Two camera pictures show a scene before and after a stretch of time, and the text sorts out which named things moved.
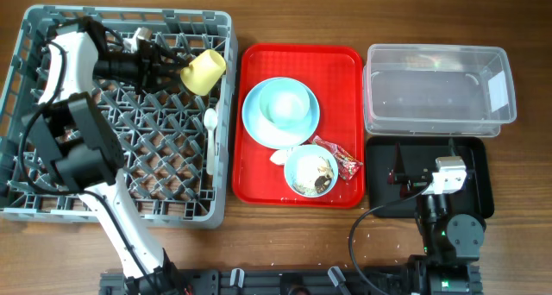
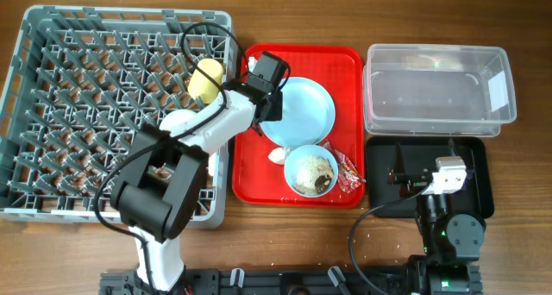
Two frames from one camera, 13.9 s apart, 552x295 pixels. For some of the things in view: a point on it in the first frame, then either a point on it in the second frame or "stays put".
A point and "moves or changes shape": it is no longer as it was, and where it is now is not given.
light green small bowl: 284,103 to 178,121
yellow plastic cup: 203,72 moves or changes shape
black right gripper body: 414,185 stays put
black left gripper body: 128,65 to 275,91
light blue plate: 273,135 moves or changes shape
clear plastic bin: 437,91 stays put
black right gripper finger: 398,175 stays put
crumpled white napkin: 279,157 stays put
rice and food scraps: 314,175 stays put
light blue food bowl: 310,171 stays put
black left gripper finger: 169,81 to 272,106
